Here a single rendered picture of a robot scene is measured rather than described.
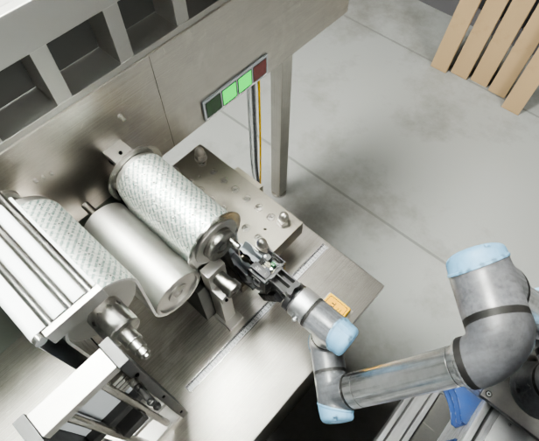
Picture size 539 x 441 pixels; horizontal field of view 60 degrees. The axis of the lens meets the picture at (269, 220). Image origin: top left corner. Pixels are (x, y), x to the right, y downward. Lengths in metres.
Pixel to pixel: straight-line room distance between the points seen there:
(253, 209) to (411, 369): 0.58
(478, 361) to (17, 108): 0.95
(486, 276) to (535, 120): 2.38
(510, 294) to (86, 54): 0.93
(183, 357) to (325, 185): 1.55
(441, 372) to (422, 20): 2.98
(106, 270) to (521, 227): 2.27
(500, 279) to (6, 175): 0.93
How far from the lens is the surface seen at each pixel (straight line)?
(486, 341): 0.90
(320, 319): 1.02
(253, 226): 1.24
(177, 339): 1.28
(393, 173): 2.68
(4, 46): 0.89
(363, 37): 3.43
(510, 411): 1.44
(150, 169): 1.02
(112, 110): 1.07
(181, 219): 0.95
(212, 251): 0.94
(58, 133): 1.02
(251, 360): 1.25
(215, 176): 1.33
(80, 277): 0.77
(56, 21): 0.92
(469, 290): 0.92
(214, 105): 1.29
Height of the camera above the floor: 2.11
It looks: 60 degrees down
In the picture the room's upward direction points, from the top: 1 degrees counter-clockwise
